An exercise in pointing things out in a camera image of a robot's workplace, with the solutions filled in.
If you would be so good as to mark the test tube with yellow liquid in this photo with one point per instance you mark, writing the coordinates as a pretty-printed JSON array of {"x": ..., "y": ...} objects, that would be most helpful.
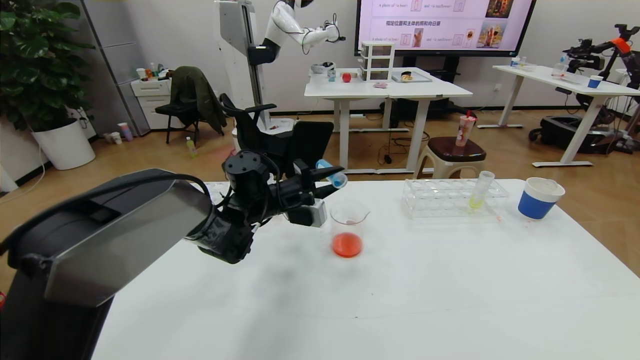
[{"x": 477, "y": 197}]

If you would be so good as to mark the large green potted plant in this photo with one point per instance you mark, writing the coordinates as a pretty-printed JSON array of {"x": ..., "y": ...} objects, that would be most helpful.
[{"x": 35, "y": 60}]

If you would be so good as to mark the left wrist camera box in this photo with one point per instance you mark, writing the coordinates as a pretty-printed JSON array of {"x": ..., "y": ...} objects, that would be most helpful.
[{"x": 316, "y": 212}]

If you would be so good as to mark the white standing desk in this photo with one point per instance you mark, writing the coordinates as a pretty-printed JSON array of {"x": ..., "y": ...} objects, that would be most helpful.
[{"x": 550, "y": 79}]

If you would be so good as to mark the brown food piece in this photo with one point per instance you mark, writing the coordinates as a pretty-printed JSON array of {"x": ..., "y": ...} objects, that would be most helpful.
[{"x": 406, "y": 76}]

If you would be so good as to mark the pink drink cup with straw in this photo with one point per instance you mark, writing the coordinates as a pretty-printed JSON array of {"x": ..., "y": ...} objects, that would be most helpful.
[{"x": 465, "y": 130}]

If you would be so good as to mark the pink cup stack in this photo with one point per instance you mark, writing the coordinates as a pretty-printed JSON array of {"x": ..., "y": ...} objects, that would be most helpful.
[{"x": 125, "y": 132}]

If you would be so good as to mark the clear drawer organizer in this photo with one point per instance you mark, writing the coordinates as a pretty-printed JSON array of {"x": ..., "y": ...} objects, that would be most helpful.
[{"x": 377, "y": 62}]

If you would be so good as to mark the white humanoid robot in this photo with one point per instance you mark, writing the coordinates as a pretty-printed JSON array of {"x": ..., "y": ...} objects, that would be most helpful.
[{"x": 285, "y": 25}]

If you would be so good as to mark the grey tall cabinet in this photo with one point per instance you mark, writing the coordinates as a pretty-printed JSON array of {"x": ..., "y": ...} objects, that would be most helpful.
[{"x": 117, "y": 60}]

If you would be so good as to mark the white drawer cabinet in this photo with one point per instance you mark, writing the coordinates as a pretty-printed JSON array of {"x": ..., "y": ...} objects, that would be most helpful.
[{"x": 150, "y": 100}]

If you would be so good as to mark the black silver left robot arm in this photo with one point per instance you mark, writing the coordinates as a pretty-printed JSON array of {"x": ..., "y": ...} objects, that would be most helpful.
[{"x": 125, "y": 235}]

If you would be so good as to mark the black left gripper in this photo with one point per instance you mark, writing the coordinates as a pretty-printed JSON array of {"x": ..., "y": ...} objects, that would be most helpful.
[{"x": 303, "y": 176}]

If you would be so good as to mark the white double desk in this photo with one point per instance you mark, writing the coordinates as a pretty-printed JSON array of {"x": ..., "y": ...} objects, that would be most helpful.
[{"x": 380, "y": 91}]

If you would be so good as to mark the small white paper cup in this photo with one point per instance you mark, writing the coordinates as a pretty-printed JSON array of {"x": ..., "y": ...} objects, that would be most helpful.
[{"x": 116, "y": 137}]

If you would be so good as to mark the brown round stool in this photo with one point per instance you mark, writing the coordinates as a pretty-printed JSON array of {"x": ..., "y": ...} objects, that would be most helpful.
[{"x": 450, "y": 152}]

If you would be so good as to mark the black orange distant robot arm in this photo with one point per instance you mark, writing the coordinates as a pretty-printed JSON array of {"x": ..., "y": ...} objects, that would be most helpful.
[{"x": 625, "y": 47}]

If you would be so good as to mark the black office chair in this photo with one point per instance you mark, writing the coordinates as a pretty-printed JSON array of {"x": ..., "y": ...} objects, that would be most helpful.
[{"x": 305, "y": 140}]

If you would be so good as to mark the small distant blue cup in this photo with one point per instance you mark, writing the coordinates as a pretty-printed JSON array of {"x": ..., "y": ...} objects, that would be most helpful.
[{"x": 594, "y": 83}]

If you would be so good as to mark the white plant pot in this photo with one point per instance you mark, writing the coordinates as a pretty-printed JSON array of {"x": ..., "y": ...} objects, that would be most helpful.
[{"x": 62, "y": 145}]

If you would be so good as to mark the grey bowl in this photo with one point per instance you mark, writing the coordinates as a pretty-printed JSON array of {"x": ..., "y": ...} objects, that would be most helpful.
[{"x": 320, "y": 68}]

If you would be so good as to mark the blue white paper cup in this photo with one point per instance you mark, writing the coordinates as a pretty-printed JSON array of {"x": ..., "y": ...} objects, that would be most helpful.
[{"x": 537, "y": 205}]

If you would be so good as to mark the test tube with blue pigment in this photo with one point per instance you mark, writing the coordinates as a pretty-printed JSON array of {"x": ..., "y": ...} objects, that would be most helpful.
[{"x": 340, "y": 180}]

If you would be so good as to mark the grey flat tray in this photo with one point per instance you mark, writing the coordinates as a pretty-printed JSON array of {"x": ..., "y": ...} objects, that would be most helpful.
[{"x": 420, "y": 78}]

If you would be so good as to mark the green drink bottle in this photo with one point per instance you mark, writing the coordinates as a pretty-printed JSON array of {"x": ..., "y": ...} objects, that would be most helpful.
[{"x": 191, "y": 147}]

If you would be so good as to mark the clear glass beaker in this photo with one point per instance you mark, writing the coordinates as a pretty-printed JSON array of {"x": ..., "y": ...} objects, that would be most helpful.
[{"x": 348, "y": 240}]

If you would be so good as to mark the large display screen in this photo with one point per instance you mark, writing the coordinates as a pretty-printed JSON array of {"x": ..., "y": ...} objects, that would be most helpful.
[{"x": 440, "y": 25}]

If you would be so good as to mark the black screen stand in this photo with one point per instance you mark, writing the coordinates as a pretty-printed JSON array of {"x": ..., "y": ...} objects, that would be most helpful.
[{"x": 445, "y": 67}]

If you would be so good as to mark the white robot lift column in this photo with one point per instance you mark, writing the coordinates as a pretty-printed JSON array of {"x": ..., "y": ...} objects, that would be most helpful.
[{"x": 240, "y": 50}]

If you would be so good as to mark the olive green jacket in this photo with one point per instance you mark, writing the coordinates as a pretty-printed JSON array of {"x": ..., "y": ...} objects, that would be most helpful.
[{"x": 197, "y": 95}]

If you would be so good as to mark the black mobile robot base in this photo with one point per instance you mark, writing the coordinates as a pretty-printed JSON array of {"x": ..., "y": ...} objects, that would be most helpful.
[{"x": 560, "y": 132}]

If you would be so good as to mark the black four-leg chair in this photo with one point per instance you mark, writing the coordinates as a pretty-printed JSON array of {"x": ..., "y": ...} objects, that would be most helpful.
[{"x": 172, "y": 112}]

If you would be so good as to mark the black distant robot arm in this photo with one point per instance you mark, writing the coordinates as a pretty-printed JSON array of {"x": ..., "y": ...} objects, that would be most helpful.
[{"x": 587, "y": 57}]

